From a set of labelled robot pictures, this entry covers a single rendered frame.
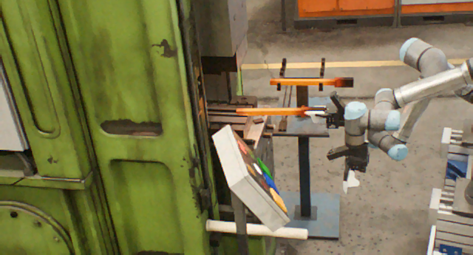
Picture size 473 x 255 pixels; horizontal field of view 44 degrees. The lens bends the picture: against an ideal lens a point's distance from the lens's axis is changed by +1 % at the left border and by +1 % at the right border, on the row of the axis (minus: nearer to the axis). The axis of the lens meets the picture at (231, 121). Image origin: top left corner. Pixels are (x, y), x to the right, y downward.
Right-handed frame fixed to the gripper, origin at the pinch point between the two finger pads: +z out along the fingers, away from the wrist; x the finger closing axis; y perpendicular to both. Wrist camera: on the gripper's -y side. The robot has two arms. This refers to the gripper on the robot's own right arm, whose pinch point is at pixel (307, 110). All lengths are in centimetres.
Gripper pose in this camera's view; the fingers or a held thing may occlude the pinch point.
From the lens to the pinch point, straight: 264.0
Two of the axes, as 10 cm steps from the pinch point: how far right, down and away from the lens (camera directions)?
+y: 1.2, 8.4, 5.3
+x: 2.3, -5.4, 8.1
